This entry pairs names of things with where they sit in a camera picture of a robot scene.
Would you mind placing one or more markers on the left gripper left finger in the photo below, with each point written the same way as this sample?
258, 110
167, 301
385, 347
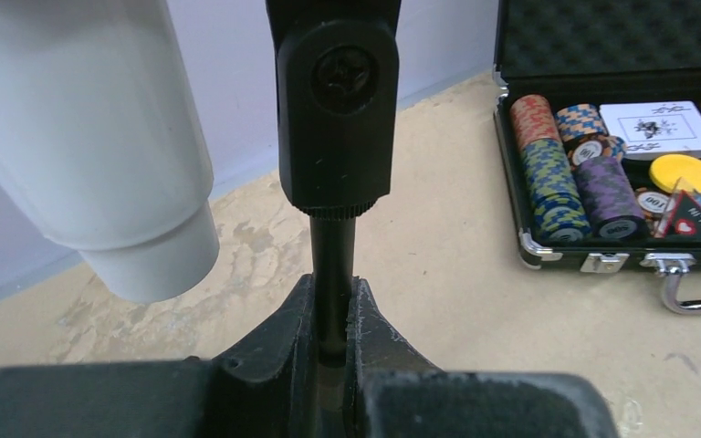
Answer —
263, 386

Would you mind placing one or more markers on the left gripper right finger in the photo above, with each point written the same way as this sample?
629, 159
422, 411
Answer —
392, 390

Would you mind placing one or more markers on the white microphone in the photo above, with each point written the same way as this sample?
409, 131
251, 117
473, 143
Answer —
100, 143

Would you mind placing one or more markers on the black round-base stand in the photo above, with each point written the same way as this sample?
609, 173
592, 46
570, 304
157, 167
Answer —
337, 73

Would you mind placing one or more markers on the black poker chip case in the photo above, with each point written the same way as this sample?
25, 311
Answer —
577, 202

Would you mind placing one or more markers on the yellow dealer button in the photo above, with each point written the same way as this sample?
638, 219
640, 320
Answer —
667, 171

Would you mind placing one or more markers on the white card deck box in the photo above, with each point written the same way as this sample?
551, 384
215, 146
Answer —
653, 129

